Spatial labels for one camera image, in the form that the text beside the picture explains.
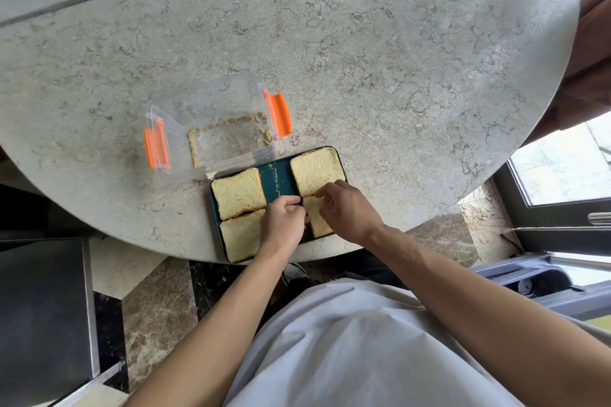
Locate person's right hand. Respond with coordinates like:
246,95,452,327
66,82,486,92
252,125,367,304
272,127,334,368
314,180,386,246

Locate person's left hand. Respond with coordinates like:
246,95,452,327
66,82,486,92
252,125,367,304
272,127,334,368
259,195,309,258

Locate toasted bread slice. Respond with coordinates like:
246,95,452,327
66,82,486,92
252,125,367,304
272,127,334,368
302,195,335,239
211,167,267,222
290,147,347,198
219,209,266,264

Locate person's left forearm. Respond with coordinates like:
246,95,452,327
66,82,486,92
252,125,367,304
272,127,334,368
124,244,288,407

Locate person's right forearm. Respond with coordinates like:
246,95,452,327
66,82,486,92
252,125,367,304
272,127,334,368
367,224,611,407

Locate dark teal tray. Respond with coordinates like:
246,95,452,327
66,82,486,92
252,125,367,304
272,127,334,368
209,146,348,265

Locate dark trousers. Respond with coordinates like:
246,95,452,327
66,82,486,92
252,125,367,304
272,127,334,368
260,249,407,332

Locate bread crumbs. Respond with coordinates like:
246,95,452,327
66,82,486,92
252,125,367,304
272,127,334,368
188,112,273,169

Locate clear container with orange clips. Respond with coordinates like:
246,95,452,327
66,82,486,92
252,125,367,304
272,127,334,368
144,73,293,181

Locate white shirt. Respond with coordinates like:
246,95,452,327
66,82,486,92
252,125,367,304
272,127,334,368
223,278,611,407

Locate blue-grey plastic appliance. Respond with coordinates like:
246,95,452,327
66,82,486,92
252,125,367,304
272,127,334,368
470,252,611,322

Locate dark grey cabinet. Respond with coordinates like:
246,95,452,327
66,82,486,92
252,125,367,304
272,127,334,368
0,237,102,407

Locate brown curtain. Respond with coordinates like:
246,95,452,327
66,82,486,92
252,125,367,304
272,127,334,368
522,0,611,146

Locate dark window frame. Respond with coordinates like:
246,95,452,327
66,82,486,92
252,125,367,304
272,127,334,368
492,108,611,257

